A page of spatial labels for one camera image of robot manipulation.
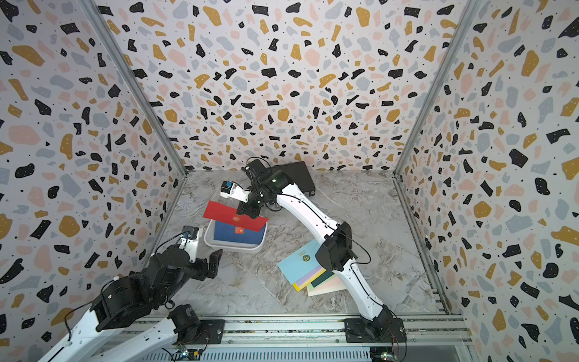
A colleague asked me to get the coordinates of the red envelope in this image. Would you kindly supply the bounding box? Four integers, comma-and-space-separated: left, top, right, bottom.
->
203, 201, 268, 232

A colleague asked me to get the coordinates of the dark blue envelope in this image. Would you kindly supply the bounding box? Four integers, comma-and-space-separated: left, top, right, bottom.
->
214, 221, 267, 245

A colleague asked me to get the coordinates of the white storage tray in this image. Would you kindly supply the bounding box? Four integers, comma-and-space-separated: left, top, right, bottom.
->
204, 220, 268, 254

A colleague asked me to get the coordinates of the light blue envelope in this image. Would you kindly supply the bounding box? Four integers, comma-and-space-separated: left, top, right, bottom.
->
277, 240, 326, 291

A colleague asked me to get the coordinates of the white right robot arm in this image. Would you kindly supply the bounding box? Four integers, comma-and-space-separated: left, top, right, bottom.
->
220, 170, 394, 341

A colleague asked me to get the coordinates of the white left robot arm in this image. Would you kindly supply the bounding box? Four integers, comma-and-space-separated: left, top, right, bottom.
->
42, 245, 223, 361

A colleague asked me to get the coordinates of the black metal briefcase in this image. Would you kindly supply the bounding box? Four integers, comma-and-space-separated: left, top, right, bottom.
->
272, 161, 316, 197

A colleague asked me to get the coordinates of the small electronics board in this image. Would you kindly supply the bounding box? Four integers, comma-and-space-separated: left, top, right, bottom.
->
172, 344, 204, 361

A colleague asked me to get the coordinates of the bright yellow envelope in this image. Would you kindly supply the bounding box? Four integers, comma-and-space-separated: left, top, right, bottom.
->
292, 271, 327, 293

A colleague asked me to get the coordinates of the dark green envelope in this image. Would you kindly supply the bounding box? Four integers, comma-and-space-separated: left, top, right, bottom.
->
311, 271, 333, 287

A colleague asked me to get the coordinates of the pink envelope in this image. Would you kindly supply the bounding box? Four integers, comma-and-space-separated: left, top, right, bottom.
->
307, 275, 346, 290

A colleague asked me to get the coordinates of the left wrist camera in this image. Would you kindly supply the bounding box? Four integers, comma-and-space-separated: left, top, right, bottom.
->
179, 226, 203, 262

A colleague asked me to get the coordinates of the aluminium corner post left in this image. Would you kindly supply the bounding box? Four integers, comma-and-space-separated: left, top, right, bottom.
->
78, 0, 188, 177

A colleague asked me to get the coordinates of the aluminium corner post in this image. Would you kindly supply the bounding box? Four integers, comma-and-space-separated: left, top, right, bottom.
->
78, 0, 188, 177
393, 0, 481, 180

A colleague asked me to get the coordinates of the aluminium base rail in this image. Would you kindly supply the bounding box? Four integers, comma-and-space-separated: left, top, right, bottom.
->
100, 315, 479, 361

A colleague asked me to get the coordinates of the aluminium corner post right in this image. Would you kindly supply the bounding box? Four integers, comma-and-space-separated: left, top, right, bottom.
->
393, 0, 481, 180

